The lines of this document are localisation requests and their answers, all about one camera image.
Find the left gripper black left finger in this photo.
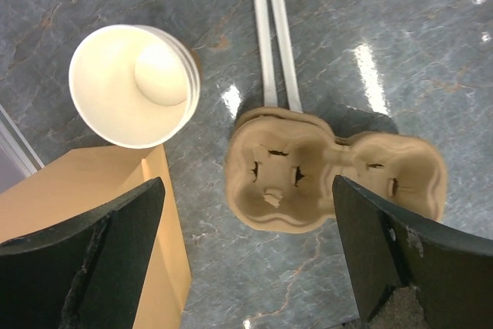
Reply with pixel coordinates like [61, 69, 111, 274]
[1, 178, 165, 328]

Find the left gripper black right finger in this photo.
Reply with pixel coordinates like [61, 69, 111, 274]
[332, 176, 492, 328]

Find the pulp cardboard cup carrier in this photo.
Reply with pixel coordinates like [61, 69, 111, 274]
[224, 106, 448, 233]

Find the brown paper coffee cup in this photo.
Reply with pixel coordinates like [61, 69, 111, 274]
[69, 25, 179, 149]

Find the brown paper bag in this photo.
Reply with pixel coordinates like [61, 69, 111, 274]
[1, 146, 192, 328]

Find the left white wrapped straw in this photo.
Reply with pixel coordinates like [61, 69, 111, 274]
[253, 0, 278, 106]

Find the white wrapped straw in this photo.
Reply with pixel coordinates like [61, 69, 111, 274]
[271, 0, 303, 112]
[253, 0, 278, 106]

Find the right white wrapped straw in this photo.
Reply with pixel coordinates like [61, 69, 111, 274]
[271, 0, 303, 112]

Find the aluminium frame post left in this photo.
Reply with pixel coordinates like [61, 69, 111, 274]
[1, 106, 45, 177]

